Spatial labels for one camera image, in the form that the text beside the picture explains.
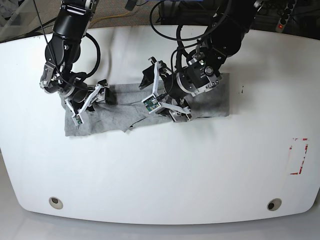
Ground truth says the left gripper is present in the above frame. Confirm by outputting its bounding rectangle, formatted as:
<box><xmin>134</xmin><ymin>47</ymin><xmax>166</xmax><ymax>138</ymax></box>
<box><xmin>139</xmin><ymin>57</ymin><xmax>223</xmax><ymax>122</ymax></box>

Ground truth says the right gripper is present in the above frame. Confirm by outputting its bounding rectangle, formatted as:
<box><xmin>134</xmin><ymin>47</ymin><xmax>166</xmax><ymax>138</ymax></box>
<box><xmin>61</xmin><ymin>83</ymin><xmax>117</xmax><ymax>118</ymax></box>

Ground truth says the grey T-shirt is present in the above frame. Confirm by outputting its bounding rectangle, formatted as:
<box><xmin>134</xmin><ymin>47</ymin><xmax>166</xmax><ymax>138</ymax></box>
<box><xmin>62</xmin><ymin>72</ymin><xmax>230</xmax><ymax>137</ymax></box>

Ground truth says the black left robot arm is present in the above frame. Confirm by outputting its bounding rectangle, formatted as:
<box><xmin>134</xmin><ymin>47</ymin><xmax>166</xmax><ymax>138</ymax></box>
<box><xmin>139</xmin><ymin>0</ymin><xmax>263</xmax><ymax>122</ymax></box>

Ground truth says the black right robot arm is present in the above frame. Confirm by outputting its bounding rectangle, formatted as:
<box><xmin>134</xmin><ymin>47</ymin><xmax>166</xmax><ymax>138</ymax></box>
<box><xmin>40</xmin><ymin>0</ymin><xmax>117</xmax><ymax>123</ymax></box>

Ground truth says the left table grommet hole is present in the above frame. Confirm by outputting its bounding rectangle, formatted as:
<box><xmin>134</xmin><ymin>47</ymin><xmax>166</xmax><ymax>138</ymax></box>
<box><xmin>48</xmin><ymin>197</ymin><xmax>63</xmax><ymax>210</ymax></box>

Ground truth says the table grommet hole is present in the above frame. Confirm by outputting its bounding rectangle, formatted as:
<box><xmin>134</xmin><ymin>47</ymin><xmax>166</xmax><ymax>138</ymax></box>
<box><xmin>48</xmin><ymin>197</ymin><xmax>63</xmax><ymax>210</ymax></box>
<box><xmin>266</xmin><ymin>198</ymin><xmax>282</xmax><ymax>212</ymax></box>

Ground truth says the black power strip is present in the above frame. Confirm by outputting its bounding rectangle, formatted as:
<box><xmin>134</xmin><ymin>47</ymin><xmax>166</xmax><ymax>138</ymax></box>
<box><xmin>275</xmin><ymin>0</ymin><xmax>297</xmax><ymax>33</ymax></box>

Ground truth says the red tape rectangle marking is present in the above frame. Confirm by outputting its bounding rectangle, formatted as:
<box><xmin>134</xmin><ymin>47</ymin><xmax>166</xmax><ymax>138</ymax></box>
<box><xmin>286</xmin><ymin>138</ymin><xmax>309</xmax><ymax>176</ymax></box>

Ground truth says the right table grommet hole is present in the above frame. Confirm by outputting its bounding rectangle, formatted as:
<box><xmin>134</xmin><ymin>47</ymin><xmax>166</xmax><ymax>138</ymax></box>
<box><xmin>266</xmin><ymin>198</ymin><xmax>282</xmax><ymax>212</ymax></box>

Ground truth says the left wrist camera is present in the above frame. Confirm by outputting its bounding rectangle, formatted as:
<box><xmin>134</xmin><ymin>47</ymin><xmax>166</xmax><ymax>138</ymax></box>
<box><xmin>141</xmin><ymin>94</ymin><xmax>162</xmax><ymax>114</ymax></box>

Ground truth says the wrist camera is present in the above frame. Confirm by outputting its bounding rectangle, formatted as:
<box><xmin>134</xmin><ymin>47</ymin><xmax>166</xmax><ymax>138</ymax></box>
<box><xmin>72</xmin><ymin>114</ymin><xmax>83</xmax><ymax>126</ymax></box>
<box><xmin>141</xmin><ymin>94</ymin><xmax>162</xmax><ymax>114</ymax></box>

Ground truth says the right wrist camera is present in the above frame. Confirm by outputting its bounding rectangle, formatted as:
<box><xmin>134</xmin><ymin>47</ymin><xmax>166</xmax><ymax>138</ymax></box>
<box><xmin>72</xmin><ymin>114</ymin><xmax>83</xmax><ymax>126</ymax></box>

